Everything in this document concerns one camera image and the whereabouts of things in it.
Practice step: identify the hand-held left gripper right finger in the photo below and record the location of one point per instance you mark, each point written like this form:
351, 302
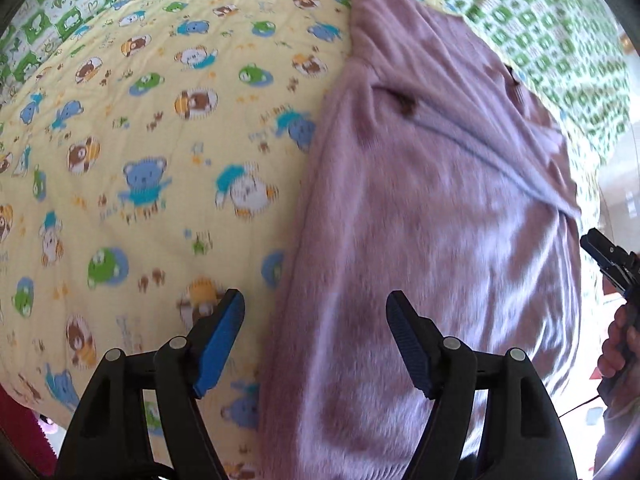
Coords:
407, 345

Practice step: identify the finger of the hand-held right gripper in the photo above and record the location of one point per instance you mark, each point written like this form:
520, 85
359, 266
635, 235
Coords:
607, 255

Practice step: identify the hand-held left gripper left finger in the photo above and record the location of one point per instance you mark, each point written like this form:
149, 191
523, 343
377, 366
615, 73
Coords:
220, 350

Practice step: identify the purple knit sweater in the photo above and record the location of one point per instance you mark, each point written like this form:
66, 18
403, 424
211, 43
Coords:
425, 210

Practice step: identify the person's right forearm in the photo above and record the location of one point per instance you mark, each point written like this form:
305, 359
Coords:
622, 445

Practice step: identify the person's right hand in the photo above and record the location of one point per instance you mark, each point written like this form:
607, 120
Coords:
612, 347

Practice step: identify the dark red cloth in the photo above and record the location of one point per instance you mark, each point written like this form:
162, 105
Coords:
25, 435

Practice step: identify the green checkered pillow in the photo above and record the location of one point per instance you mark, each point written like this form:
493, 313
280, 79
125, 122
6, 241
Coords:
540, 25

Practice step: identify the yellow bear-print blanket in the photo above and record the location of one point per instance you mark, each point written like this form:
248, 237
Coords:
125, 110

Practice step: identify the green checked pillow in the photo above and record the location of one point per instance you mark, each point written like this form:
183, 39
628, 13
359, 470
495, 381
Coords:
45, 25

